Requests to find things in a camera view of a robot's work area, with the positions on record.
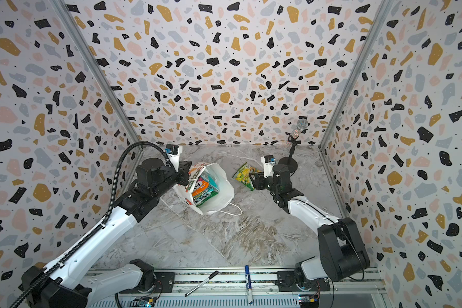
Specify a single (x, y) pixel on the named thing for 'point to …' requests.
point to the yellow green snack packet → (242, 175)
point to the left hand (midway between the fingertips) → (189, 158)
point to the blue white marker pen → (249, 289)
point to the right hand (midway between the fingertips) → (250, 170)
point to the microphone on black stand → (293, 138)
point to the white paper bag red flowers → (221, 203)
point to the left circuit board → (143, 301)
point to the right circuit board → (307, 301)
